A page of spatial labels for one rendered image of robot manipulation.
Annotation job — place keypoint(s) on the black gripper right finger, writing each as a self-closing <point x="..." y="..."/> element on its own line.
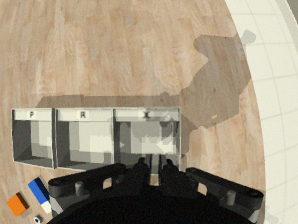
<point x="241" y="199"/>

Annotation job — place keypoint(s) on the grey three-compartment bin rack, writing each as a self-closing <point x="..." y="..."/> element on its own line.
<point x="85" y="138"/>

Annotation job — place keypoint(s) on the grey hex nut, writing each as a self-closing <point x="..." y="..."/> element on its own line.
<point x="38" y="219"/>

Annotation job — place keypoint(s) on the blue and white eraser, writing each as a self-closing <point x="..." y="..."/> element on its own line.
<point x="41" y="194"/>

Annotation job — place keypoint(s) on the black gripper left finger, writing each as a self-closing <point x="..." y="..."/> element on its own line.
<point x="69" y="189"/>

